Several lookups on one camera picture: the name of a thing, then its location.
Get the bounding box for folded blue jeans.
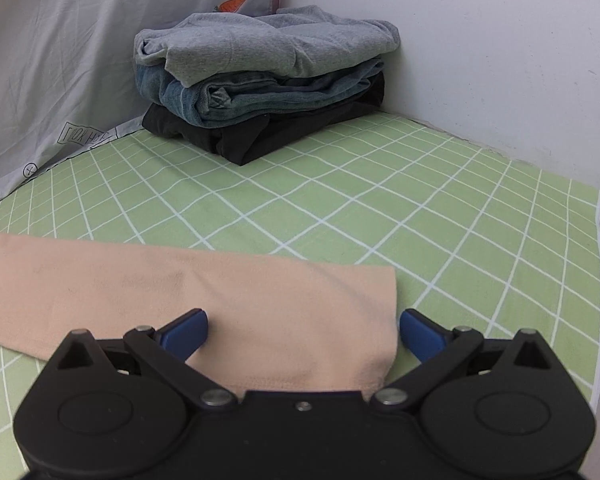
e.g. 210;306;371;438
135;56;384;128

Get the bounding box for folded black garment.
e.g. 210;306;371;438
142;73;385;166

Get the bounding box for grey carrot-print bedsheet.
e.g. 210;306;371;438
0;0;278;200

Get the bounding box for beige long-sleeve shirt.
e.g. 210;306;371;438
0;233;398;393

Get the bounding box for green checked mat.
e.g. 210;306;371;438
0;110;600;480

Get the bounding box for folded grey sweatshirt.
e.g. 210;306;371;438
134;6;401;88

